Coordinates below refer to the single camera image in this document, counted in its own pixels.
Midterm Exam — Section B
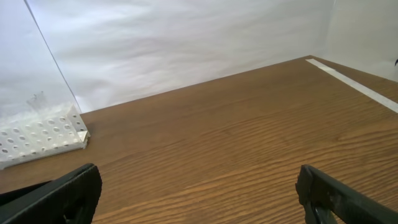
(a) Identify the clear test tube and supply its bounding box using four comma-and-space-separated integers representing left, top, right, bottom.
26, 91, 48, 112

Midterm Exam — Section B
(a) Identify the white test tube rack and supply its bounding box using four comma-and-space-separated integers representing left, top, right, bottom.
0, 104, 91, 170

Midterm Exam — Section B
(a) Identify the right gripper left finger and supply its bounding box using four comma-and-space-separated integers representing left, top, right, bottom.
0, 162, 103, 224

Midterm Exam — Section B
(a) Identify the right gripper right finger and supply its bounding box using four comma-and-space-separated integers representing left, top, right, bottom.
295, 164, 398, 224

